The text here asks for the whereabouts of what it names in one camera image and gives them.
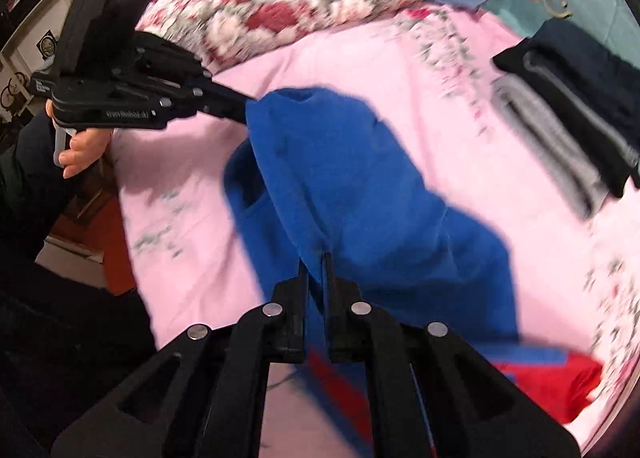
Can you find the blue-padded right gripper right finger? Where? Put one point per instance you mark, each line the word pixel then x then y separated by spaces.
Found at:
pixel 431 394

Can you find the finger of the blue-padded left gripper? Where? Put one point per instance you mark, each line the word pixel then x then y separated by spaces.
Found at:
pixel 218 100

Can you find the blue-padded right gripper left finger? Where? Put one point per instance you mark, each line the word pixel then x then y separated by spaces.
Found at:
pixel 203 394

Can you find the blue and red pants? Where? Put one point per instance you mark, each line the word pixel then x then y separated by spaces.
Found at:
pixel 319 174

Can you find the person's left hand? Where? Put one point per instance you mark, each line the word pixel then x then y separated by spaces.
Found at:
pixel 76 153

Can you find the pink floral bed sheet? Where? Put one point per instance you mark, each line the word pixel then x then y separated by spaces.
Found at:
pixel 427 73

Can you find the grey folded pants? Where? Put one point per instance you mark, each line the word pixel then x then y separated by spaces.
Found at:
pixel 537 126

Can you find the black folded pants middle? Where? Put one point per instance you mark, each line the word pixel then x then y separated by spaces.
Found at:
pixel 613 156

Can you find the black folded pants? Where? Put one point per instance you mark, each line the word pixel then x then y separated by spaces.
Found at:
pixel 613 156
pixel 610 83

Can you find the black folded pants top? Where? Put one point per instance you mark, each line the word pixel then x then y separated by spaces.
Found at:
pixel 610 83

